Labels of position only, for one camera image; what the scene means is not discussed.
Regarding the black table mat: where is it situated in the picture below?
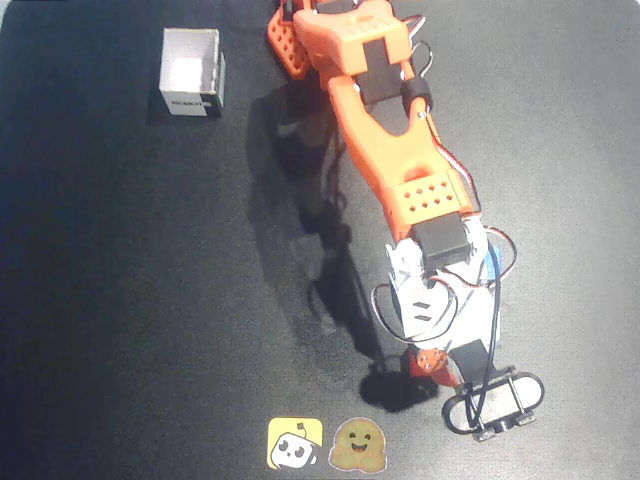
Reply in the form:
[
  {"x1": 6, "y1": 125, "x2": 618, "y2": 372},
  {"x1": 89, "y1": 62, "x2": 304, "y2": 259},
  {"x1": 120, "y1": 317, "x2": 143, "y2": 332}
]
[{"x1": 0, "y1": 0, "x2": 640, "y2": 480}]

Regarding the black camera cable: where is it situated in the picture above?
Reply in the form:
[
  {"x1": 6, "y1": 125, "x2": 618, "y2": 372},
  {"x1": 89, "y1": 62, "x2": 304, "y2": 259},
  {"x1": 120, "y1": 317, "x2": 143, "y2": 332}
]
[{"x1": 401, "y1": 39, "x2": 504, "y2": 434}]

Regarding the black oval gripper camera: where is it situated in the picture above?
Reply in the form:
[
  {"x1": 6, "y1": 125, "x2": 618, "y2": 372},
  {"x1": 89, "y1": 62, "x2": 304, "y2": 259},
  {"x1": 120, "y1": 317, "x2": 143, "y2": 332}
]
[{"x1": 441, "y1": 364, "x2": 545, "y2": 443}]

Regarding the looped servo wire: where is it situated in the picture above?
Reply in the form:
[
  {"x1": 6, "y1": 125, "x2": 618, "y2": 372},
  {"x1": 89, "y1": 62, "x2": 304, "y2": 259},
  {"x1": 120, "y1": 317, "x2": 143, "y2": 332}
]
[{"x1": 371, "y1": 272, "x2": 462, "y2": 345}]

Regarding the hugging face emoji sticker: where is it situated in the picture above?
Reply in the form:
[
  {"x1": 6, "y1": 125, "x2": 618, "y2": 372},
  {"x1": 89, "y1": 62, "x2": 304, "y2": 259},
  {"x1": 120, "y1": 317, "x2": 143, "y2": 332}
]
[{"x1": 327, "y1": 417, "x2": 389, "y2": 472}]

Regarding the yellow robot face sticker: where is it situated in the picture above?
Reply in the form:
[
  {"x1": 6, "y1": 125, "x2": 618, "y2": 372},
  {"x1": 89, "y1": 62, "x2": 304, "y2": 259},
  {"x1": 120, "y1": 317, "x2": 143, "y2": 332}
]
[{"x1": 267, "y1": 417, "x2": 324, "y2": 470}]

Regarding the red white servo wire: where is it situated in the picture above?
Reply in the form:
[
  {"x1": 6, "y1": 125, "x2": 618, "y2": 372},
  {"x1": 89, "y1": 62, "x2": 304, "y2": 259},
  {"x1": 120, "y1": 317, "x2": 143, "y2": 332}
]
[{"x1": 399, "y1": 14, "x2": 519, "y2": 292}]

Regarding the blue cube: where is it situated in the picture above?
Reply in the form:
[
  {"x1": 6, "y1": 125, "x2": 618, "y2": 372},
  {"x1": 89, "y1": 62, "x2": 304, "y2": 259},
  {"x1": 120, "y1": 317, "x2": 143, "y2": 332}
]
[{"x1": 482, "y1": 243, "x2": 503, "y2": 287}]

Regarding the white open cardboard box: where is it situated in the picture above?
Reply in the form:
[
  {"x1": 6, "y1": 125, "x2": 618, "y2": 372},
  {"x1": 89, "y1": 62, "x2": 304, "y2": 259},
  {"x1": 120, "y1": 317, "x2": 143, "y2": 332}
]
[{"x1": 158, "y1": 27, "x2": 227, "y2": 119}]

